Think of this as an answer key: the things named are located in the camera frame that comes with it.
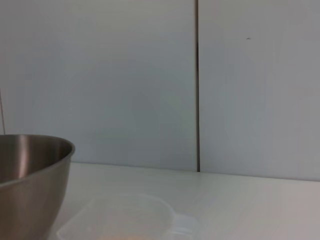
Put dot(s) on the stainless steel mixing bowl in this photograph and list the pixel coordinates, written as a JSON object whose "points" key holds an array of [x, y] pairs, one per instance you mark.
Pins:
{"points": [[30, 180]]}

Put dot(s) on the clear plastic measuring cup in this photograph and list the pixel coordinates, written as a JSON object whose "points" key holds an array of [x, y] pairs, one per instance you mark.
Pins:
{"points": [[140, 215]]}

